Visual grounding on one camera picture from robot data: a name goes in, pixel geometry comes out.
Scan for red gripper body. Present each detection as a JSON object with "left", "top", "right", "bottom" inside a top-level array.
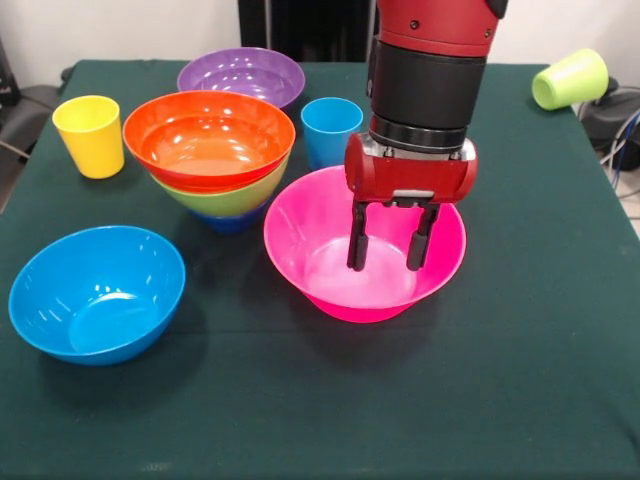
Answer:
[{"left": 343, "top": 132, "right": 479, "bottom": 207}]

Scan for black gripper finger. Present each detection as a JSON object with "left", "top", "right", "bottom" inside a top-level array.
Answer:
[
  {"left": 405, "top": 203, "right": 442, "bottom": 273},
  {"left": 346, "top": 199, "right": 372, "bottom": 273}
]

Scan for large pink bowl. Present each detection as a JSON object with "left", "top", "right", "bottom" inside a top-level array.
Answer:
[{"left": 263, "top": 164, "right": 468, "bottom": 324}]

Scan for green bowl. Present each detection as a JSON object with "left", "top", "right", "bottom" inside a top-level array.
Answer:
[{"left": 154, "top": 154, "right": 293, "bottom": 217}]

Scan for large orange bowl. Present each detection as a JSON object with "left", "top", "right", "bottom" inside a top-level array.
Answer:
[{"left": 122, "top": 89, "right": 297, "bottom": 194}]

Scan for light blue cup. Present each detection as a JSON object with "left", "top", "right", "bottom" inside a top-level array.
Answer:
[{"left": 300, "top": 97, "right": 365, "bottom": 171}]

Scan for small dark blue bowl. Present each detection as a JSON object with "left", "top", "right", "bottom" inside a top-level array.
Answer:
[{"left": 188, "top": 202, "right": 269, "bottom": 235}]

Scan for dark green table cloth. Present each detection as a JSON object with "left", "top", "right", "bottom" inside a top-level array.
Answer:
[{"left": 0, "top": 58, "right": 640, "bottom": 480}]

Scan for purple bowl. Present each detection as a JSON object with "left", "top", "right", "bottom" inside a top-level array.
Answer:
[{"left": 176, "top": 46, "right": 307, "bottom": 111}]

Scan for light green cup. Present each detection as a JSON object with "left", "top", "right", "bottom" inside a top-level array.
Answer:
[{"left": 530, "top": 47, "right": 610, "bottom": 112}]

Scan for grey chair base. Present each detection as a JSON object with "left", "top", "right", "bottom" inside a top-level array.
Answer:
[
  {"left": 577, "top": 82, "right": 640, "bottom": 151},
  {"left": 0, "top": 83, "right": 64, "bottom": 151}
]

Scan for large light blue bowl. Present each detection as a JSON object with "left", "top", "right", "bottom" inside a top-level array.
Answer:
[{"left": 7, "top": 224, "right": 187, "bottom": 367}]

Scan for yellow cup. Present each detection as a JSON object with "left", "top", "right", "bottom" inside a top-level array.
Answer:
[{"left": 51, "top": 94, "right": 126, "bottom": 180}]

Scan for tangled cable bundle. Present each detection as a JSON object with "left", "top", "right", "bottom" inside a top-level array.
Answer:
[{"left": 598, "top": 107, "right": 640, "bottom": 199}]

